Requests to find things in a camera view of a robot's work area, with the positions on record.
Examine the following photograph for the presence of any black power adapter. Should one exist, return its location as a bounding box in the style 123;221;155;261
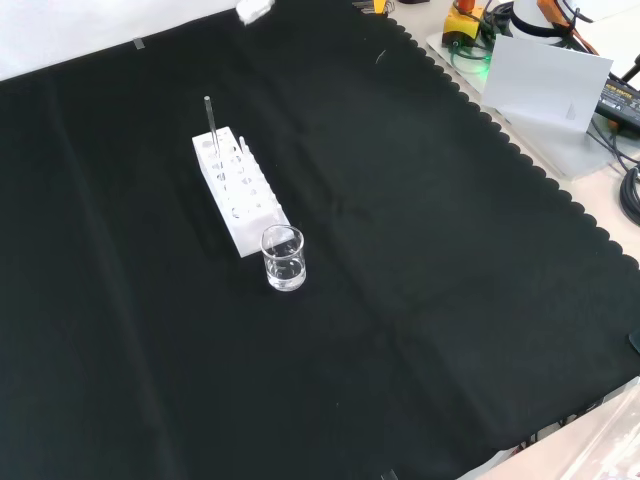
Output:
594;73;640;128

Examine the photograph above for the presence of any glass beaker with water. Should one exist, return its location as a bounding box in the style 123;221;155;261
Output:
260;224;307;293

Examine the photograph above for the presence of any pale base plate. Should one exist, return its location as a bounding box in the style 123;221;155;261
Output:
424;27;633;180

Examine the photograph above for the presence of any white test tube rack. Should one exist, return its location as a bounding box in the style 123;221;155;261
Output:
191;127;292;259

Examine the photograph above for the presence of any orange cable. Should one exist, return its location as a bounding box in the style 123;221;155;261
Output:
537;0;600;57

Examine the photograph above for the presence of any black bench cloth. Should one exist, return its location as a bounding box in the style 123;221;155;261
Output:
0;0;640;480

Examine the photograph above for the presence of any yellow stop button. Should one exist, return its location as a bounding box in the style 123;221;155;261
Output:
443;0;485;47

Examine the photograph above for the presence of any green cable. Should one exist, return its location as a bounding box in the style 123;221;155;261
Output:
448;42;494;77

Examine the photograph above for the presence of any hex key set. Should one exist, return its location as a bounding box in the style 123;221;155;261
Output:
351;0;397;16

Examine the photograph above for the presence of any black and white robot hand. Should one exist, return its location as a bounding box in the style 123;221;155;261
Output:
234;0;275;25

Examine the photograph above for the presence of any clear glass rod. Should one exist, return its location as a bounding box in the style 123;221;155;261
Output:
203;95;221;157

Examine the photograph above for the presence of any coiled black cable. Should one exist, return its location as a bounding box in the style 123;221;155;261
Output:
619;167;640;227

